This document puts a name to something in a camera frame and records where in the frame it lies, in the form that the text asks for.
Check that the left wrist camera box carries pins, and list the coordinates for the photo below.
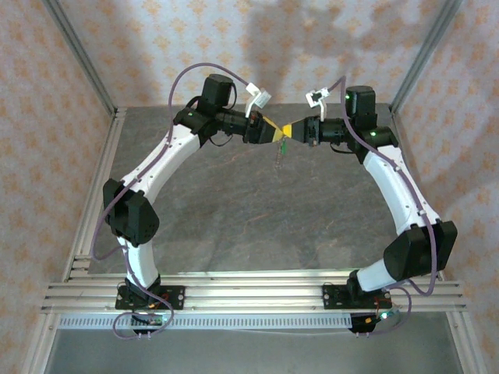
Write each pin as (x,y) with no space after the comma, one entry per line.
(259,97)

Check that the grey metal sheet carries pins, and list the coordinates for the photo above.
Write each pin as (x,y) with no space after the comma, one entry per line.
(253,350)

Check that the black controller board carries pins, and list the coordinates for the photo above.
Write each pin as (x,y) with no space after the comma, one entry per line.
(362,323)
(152,320)

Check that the green key tag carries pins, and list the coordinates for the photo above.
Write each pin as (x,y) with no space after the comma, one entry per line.
(285,147)

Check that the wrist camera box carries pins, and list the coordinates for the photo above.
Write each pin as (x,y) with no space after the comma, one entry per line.
(259,97)
(316,97)

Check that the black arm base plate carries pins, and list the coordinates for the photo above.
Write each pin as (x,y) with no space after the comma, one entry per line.
(177,292)
(331,292)

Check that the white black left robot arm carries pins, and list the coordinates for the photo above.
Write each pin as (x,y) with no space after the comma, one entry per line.
(156,167)

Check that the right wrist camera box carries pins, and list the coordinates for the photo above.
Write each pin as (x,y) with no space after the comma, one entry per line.
(316,97)

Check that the aluminium table side rail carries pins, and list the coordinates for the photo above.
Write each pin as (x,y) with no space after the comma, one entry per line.
(407,156)
(106,156)

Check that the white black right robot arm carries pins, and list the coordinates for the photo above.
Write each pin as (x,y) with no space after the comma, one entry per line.
(397,187)

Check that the aluminium frame post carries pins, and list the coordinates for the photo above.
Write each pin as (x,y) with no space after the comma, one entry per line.
(423,58)
(83,58)

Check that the aluminium base rail beam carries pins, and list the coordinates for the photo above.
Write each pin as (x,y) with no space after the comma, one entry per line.
(253,296)

